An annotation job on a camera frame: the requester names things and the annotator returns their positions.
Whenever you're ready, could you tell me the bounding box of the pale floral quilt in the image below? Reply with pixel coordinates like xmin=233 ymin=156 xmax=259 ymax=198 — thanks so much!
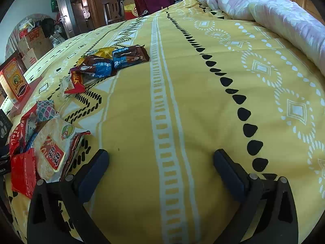
xmin=194 ymin=0 xmax=325 ymax=77

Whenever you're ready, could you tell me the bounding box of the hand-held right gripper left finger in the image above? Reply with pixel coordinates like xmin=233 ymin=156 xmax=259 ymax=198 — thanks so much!
xmin=27 ymin=149 xmax=110 ymax=244

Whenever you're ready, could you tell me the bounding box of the teal patterned snack packet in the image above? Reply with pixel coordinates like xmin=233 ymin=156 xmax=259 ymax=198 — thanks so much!
xmin=36 ymin=100 xmax=60 ymax=122

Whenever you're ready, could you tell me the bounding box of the wooden chair carved back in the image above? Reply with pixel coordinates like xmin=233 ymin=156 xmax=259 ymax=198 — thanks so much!
xmin=100 ymin=0 xmax=127 ymax=26

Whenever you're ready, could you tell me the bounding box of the black patterned box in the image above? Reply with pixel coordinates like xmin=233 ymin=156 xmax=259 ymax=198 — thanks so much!
xmin=0 ymin=108 xmax=13 ymax=155

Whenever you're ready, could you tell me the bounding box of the plain red snack packet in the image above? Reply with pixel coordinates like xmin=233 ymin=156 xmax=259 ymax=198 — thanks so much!
xmin=10 ymin=147 xmax=37 ymax=199

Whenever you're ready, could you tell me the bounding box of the blue-brown chocolate snack packet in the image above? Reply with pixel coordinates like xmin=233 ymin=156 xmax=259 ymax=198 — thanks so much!
xmin=77 ymin=54 xmax=115 ymax=78
xmin=112 ymin=44 xmax=150 ymax=69

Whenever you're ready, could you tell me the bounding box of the wooden door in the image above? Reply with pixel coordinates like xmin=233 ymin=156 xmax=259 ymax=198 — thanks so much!
xmin=54 ymin=0 xmax=77 ymax=40

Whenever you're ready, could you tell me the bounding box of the red snack packet white print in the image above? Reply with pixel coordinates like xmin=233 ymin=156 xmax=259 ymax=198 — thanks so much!
xmin=9 ymin=107 xmax=38 ymax=155

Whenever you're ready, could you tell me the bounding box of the pile of bags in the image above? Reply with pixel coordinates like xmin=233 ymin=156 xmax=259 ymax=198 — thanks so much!
xmin=19 ymin=15 xmax=63 ymax=38

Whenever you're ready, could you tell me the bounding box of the clear crumpled wrapper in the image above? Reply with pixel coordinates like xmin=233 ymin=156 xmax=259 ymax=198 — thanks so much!
xmin=58 ymin=75 xmax=74 ymax=98

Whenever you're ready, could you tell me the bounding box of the white printed plastic bag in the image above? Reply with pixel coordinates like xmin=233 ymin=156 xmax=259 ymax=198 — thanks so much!
xmin=49 ymin=34 xmax=66 ymax=47

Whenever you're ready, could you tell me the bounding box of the white cracker bag red label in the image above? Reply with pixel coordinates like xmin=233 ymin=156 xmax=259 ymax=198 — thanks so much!
xmin=33 ymin=118 xmax=90 ymax=183

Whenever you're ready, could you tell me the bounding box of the red gift bag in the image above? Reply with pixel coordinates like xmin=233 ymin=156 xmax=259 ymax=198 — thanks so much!
xmin=123 ymin=0 xmax=143 ymax=21

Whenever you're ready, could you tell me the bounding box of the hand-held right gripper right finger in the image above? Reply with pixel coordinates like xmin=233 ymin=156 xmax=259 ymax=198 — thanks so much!
xmin=213 ymin=149 xmax=299 ymax=244

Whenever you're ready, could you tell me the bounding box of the red snack packet yellow print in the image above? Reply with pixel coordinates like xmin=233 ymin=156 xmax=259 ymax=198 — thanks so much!
xmin=63 ymin=66 xmax=87 ymax=94

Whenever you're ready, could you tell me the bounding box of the orange-red carton box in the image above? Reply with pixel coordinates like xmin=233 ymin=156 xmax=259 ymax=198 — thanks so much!
xmin=0 ymin=57 xmax=31 ymax=105

